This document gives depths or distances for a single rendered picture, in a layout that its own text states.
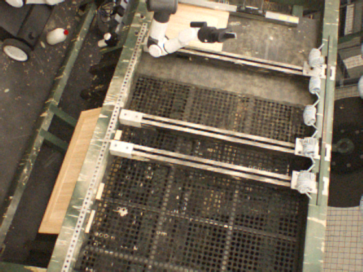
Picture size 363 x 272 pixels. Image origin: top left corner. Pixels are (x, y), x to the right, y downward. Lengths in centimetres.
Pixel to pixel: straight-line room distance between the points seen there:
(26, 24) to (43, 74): 42
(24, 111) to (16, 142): 23
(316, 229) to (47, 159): 194
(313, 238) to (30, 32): 219
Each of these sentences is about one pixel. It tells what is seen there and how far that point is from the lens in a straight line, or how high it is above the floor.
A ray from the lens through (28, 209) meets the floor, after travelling 312.
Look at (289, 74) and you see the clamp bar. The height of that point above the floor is 165.
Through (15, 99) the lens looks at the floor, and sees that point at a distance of 313.
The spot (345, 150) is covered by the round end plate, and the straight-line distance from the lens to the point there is 283.
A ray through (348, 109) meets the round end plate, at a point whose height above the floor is 185.
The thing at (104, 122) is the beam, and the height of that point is 85.
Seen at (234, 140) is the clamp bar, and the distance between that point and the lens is 235.
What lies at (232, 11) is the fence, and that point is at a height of 130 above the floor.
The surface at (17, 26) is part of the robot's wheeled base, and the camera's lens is 307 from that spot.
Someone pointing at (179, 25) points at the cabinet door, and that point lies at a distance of 285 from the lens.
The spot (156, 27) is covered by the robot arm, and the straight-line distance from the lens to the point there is 235.
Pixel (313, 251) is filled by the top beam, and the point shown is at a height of 186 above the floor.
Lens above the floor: 263
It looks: 37 degrees down
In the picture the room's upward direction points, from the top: 83 degrees clockwise
